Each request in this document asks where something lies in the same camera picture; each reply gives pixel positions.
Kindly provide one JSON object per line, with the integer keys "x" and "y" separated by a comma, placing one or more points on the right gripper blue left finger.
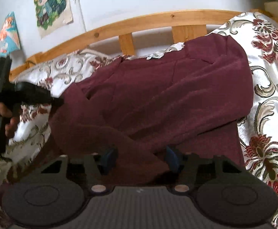
{"x": 107, "y": 161}

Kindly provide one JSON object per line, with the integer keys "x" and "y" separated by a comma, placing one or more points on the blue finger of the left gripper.
{"x": 55, "y": 101}

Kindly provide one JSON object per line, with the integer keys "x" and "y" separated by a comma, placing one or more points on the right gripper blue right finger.
{"x": 172, "y": 158}

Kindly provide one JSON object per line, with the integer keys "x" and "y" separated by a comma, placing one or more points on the maroon knit sweater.
{"x": 190, "y": 99}

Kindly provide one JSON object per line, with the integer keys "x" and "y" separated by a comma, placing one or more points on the person's left hand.
{"x": 14, "y": 119}

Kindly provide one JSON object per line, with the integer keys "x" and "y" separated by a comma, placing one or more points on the orange blue small poster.
{"x": 9, "y": 39}

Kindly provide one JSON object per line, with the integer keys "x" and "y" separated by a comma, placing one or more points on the anime girl cross-stitch poster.
{"x": 51, "y": 15}

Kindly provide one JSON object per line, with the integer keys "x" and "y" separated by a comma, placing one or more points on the floral white satin bedspread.
{"x": 258, "y": 131}

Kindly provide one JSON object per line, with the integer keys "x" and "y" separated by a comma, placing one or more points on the wooden bed headboard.
{"x": 139, "y": 28}

